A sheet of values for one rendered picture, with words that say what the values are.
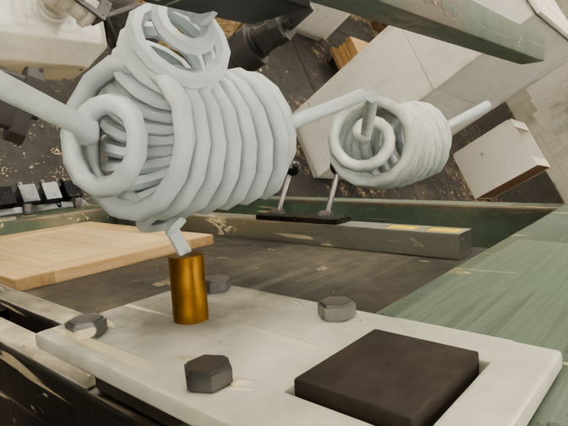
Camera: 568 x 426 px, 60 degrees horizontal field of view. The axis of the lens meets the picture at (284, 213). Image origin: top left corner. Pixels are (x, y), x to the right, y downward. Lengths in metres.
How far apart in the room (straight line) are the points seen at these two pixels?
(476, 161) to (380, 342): 5.70
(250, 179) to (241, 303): 0.07
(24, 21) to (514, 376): 1.01
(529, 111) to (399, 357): 9.04
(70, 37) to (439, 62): 2.42
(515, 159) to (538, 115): 3.47
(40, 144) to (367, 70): 2.04
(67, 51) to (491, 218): 0.89
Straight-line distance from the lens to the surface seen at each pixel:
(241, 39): 1.06
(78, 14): 1.02
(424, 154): 0.37
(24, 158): 2.54
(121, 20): 1.18
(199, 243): 0.96
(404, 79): 3.26
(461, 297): 0.28
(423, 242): 0.80
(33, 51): 1.09
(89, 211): 1.39
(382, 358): 0.17
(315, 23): 4.82
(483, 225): 1.02
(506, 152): 5.76
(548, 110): 9.10
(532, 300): 0.28
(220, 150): 0.19
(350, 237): 0.87
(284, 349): 0.19
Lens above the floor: 2.03
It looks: 39 degrees down
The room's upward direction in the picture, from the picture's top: 54 degrees clockwise
